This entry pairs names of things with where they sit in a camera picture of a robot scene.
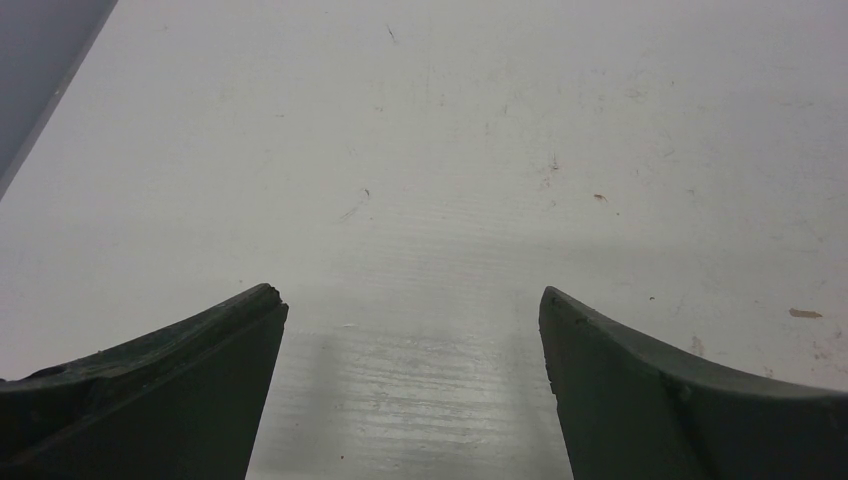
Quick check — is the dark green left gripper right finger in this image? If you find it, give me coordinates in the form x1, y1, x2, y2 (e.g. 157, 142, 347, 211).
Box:
539, 287, 847, 479

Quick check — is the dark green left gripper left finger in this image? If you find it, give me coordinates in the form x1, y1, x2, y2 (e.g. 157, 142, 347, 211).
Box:
1, 284, 288, 479

